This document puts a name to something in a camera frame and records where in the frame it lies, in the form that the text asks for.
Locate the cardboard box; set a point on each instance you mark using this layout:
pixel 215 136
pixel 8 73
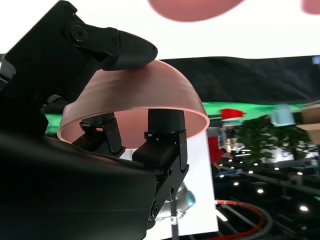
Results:
pixel 312 112

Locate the black tripod pole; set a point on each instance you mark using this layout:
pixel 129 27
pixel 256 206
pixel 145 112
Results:
pixel 175 225

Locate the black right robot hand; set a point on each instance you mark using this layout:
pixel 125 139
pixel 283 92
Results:
pixel 62 187

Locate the green cloth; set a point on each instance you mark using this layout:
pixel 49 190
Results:
pixel 255 107

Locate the black cloth backdrop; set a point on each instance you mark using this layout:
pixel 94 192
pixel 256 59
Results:
pixel 250 80

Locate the small red block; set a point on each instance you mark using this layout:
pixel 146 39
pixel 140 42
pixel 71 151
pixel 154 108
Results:
pixel 231 113

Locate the pink bowl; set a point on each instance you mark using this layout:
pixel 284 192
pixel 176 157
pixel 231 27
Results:
pixel 150 87
pixel 312 6
pixel 190 10

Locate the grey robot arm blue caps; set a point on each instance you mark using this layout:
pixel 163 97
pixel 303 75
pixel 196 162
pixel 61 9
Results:
pixel 186 197

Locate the green leafy plant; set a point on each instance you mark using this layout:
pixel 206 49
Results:
pixel 262 140

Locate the light blue box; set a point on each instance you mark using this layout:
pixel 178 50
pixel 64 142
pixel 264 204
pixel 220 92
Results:
pixel 282 116

